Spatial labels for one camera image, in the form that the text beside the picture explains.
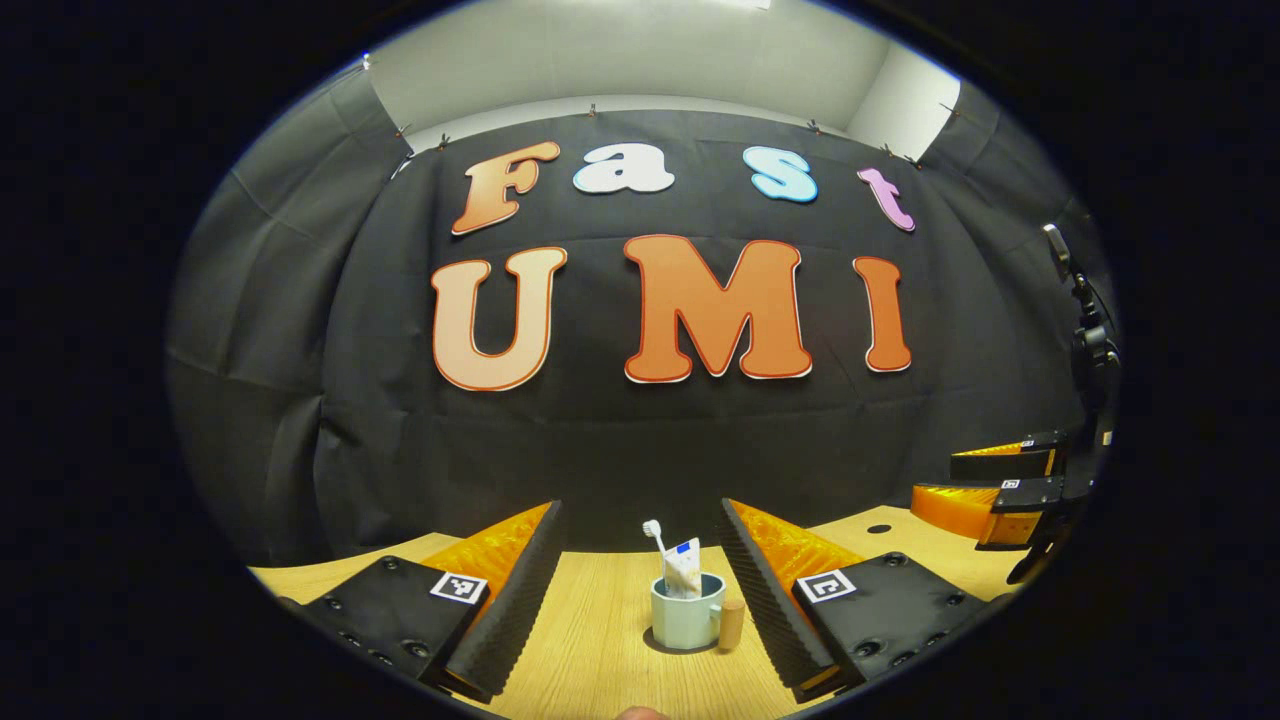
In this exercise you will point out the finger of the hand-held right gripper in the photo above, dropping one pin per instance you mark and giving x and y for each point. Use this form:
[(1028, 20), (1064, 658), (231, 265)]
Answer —
[(950, 508), (1000, 465)]

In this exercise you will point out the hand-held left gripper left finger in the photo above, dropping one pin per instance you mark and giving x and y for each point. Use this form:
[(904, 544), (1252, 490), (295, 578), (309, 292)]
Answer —
[(515, 600)]

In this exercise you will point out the pale blue toothbrush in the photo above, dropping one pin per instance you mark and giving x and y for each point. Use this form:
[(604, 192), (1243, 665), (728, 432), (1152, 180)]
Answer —
[(655, 535)]

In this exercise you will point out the wooden desktop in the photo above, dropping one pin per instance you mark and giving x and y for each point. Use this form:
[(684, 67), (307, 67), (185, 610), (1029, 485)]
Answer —
[(600, 640)]

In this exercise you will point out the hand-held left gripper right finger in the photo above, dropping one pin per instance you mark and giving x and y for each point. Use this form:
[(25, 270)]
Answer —
[(765, 600)]

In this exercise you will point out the dark round coaster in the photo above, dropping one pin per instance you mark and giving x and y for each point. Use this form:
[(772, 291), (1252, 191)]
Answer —
[(650, 643)]

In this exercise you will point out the white toothpaste tube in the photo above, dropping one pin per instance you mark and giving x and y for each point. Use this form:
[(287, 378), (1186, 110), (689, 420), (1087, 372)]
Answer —
[(685, 575)]

